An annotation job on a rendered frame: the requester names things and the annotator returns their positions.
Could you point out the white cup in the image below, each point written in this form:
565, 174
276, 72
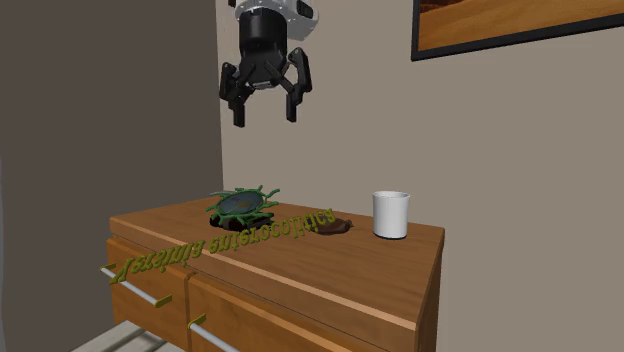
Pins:
390, 214

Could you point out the wooden chest of drawers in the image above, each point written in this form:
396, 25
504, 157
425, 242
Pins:
312, 273

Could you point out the brown flat lump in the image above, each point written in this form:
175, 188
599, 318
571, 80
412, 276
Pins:
334, 227

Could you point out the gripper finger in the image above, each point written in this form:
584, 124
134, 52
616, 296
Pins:
228, 85
302, 78

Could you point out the green spiky figure with lettering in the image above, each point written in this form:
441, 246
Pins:
241, 204

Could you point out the black framed wall picture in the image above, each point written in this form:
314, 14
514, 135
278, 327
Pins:
512, 19

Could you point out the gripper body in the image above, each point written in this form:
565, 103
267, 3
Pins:
262, 39

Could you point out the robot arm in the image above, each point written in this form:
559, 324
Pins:
263, 6

